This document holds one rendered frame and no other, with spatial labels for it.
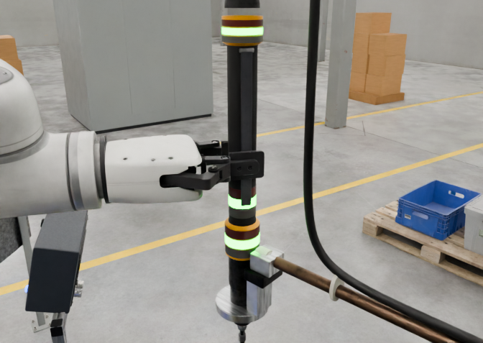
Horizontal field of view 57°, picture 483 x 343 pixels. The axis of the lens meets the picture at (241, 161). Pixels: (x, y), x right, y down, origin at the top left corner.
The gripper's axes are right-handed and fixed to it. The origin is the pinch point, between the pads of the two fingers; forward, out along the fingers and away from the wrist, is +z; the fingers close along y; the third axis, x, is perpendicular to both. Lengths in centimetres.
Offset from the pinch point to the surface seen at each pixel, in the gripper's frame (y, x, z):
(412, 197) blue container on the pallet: -242, -135, 203
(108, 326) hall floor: -179, -166, -38
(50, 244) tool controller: -59, -41, -35
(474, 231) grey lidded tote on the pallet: -181, -135, 210
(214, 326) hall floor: -164, -166, 23
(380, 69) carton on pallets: -689, -103, 426
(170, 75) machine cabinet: -636, -91, 42
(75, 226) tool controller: -71, -42, -31
